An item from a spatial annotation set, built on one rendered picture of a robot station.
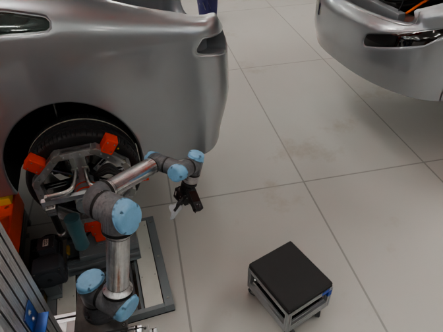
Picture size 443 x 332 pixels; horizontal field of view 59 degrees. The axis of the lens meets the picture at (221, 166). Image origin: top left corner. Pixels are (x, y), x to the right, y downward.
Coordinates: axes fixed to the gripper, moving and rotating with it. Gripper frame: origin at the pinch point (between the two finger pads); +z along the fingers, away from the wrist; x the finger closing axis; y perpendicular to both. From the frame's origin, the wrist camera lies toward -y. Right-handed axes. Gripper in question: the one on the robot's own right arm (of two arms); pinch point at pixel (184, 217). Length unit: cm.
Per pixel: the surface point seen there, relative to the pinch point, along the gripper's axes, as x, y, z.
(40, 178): 42, 74, 16
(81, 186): 24, 63, 18
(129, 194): -5, 57, 27
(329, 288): -84, -49, 43
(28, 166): 48, 76, 9
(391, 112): -330, 65, -4
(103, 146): 14, 61, -7
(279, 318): -60, -39, 66
